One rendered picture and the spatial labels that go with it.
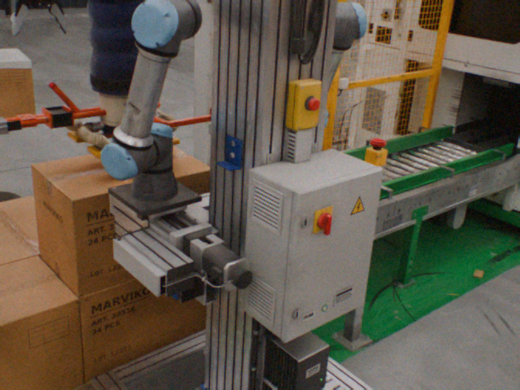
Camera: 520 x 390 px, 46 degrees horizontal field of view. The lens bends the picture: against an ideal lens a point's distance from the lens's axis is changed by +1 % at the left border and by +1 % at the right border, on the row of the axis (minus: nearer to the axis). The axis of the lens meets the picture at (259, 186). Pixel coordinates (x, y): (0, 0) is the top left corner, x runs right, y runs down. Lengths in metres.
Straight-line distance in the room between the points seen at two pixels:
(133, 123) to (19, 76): 2.40
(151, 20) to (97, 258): 1.04
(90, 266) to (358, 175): 1.11
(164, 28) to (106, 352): 1.44
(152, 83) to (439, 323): 2.21
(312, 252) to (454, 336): 1.75
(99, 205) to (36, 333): 0.51
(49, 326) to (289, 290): 1.04
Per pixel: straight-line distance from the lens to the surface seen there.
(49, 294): 2.44
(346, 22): 2.00
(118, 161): 1.77
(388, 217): 3.22
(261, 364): 2.10
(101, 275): 2.39
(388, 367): 3.01
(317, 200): 1.61
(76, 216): 2.23
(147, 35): 1.62
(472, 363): 3.18
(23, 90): 4.11
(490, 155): 4.12
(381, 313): 3.36
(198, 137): 3.96
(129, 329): 2.58
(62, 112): 2.30
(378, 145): 2.64
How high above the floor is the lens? 1.84
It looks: 23 degrees down
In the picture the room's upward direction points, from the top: 3 degrees clockwise
